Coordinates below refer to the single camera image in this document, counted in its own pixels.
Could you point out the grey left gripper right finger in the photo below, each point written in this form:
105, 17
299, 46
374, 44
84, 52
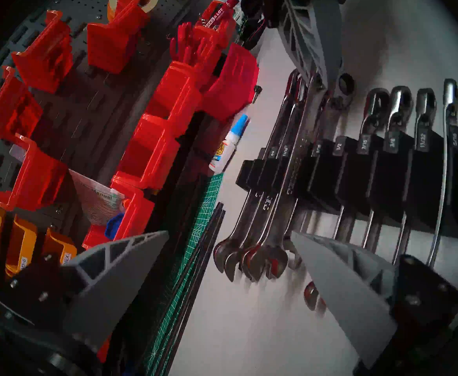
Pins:
342, 285

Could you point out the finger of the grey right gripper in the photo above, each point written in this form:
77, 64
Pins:
315, 38

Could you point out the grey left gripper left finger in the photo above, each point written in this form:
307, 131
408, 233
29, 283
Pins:
111, 285

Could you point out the chrome 1/2 inch wrench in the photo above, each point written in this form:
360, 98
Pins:
314, 297

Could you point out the small black red gadget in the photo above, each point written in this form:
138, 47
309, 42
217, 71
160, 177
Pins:
258, 7

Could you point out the yellow bin labelled M4-0.7 HEX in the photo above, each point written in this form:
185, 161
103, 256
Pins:
58, 246

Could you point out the red bin with manual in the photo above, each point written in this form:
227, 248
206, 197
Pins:
135, 218

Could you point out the chrome 9/16 inch wrench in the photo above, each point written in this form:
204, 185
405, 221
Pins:
276, 258

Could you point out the green circuit board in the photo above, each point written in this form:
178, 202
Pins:
240, 18

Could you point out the small black thumb screw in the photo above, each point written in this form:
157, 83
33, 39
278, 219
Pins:
257, 91

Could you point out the clear bag with manual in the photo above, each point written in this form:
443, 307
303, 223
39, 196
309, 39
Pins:
95, 199

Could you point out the long black bar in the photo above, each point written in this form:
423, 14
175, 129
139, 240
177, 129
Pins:
207, 238
201, 277

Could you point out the chrome 5/8 inch wrench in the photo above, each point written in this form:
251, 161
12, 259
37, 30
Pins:
253, 262

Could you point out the red bin with adhesive tube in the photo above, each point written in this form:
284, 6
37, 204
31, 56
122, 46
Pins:
221, 30

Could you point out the empty red stacking bin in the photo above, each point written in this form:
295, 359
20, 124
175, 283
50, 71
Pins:
233, 85

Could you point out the chrome 7/16 inch wrench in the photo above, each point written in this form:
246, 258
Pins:
376, 112

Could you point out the yellow bin labelled M3-6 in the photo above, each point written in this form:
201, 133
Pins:
21, 246

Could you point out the green cutting mat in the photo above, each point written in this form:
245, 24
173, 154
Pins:
197, 230

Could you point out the red bin with red drivers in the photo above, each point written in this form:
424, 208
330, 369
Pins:
209, 58

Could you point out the chrome 11/16 inch wrench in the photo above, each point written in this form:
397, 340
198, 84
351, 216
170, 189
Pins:
234, 262

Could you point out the chrome 3/8 inch wrench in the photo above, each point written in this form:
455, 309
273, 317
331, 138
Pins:
400, 109

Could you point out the black wrench holder rack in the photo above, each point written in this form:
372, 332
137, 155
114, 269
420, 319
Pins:
389, 183

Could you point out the chrome 3/4 inch wrench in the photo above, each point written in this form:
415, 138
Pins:
224, 253

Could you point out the chrome 11/32 inch wrench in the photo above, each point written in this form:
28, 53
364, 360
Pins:
426, 112

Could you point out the white glue bottle blue cap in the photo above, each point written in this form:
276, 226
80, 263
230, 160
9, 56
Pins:
227, 144

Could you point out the chrome 5/16 inch wrench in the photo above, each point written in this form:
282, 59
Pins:
450, 101

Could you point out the grey tool wall panel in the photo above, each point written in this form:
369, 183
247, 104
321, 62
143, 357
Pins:
84, 105

